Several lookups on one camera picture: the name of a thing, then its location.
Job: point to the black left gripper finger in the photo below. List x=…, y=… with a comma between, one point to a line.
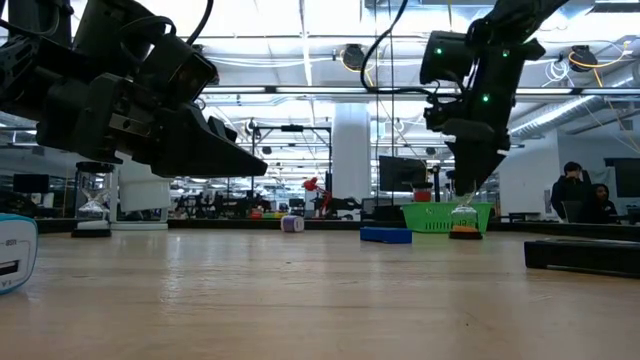
x=210, y=155
x=222, y=129

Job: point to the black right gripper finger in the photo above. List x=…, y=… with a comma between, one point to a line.
x=472, y=167

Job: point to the red sand hourglass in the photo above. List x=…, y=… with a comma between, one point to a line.
x=422, y=195

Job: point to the orange sand hourglass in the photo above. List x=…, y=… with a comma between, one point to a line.
x=465, y=230

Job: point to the purple translucent plug charger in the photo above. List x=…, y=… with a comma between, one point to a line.
x=292, y=224

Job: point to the blue rectangular block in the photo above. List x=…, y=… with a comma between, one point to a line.
x=385, y=235

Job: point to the small black robot arm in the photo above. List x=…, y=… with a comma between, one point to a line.
x=345, y=205

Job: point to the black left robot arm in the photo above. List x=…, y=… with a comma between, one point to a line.
x=30, y=65

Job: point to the green plastic mesh basket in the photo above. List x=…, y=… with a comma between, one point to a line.
x=425, y=218

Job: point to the black computer monitor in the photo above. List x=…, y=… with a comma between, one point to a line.
x=30, y=183
x=400, y=173

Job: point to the white cylindrical cup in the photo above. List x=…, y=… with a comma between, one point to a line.
x=145, y=200

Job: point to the white sand hourglass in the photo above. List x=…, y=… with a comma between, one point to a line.
x=92, y=210

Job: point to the person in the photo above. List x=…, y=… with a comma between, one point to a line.
x=567, y=192
x=600, y=205

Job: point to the white building column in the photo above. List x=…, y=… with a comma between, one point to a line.
x=351, y=150

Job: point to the black rectangular block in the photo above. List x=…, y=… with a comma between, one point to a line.
x=580, y=257

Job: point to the teal and white travel adapter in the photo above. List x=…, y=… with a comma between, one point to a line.
x=15, y=250

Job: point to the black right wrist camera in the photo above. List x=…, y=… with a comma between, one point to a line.
x=445, y=57

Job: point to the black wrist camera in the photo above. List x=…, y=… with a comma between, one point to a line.
x=445, y=57
x=180, y=70

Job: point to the black gantry frame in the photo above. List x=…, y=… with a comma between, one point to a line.
x=292, y=128

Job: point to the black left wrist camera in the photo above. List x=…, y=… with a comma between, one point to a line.
x=180, y=70

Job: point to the black aluminium table frame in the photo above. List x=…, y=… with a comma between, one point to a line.
x=240, y=224

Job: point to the black wall screen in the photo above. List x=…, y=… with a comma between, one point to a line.
x=625, y=177

